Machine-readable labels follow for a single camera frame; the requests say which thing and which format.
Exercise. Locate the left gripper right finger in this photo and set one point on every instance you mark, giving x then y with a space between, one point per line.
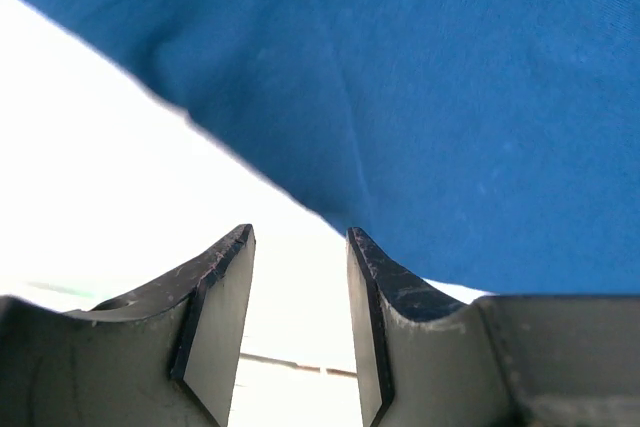
409 362

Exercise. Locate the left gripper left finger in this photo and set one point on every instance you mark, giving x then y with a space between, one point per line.
184 328

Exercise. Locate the blue mickey t-shirt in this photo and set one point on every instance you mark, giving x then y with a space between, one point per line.
488 143

